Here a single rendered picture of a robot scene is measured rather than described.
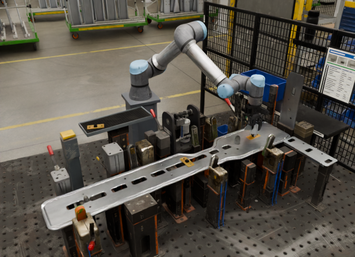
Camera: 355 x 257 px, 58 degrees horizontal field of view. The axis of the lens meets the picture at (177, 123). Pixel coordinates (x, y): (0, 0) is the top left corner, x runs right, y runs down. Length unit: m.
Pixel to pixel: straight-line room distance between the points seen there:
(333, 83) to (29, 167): 1.99
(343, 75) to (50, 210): 1.72
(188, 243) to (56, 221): 0.64
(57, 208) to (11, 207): 0.60
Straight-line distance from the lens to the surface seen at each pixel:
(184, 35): 1.76
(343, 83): 2.15
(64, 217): 1.45
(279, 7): 3.90
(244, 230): 1.77
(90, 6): 8.39
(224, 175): 1.54
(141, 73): 2.04
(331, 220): 1.96
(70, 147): 1.69
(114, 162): 1.59
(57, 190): 1.58
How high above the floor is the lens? 1.98
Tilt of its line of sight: 29 degrees down
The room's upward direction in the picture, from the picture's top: straight up
